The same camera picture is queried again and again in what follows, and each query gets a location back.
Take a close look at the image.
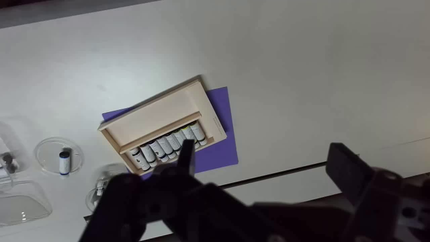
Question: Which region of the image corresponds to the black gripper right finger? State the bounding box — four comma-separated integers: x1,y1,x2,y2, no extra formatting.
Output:
325,143,400,242

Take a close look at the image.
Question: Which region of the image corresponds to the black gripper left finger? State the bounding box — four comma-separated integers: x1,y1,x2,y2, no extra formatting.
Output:
79,140,196,242

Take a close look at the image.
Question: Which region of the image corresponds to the white blue-labelled bottle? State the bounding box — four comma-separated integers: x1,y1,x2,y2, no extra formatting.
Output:
59,151,71,175

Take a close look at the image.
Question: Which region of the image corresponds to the small bottle in lid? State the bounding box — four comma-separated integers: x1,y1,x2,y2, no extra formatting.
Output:
95,179,104,197

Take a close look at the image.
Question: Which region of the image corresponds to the light wooden tray box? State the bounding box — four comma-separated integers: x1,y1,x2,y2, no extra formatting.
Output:
98,76,227,175

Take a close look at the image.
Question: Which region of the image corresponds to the round clear plastic lid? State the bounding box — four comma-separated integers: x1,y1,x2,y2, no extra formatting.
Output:
33,137,84,176

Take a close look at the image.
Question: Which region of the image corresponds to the clear plastic container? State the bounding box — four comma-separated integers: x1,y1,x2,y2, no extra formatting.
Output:
0,180,52,228

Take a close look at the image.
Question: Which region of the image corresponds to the purple paper sheet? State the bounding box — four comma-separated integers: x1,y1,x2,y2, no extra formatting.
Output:
98,85,237,178

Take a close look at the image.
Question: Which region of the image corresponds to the small dark metal item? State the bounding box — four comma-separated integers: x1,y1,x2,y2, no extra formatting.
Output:
1,154,17,174

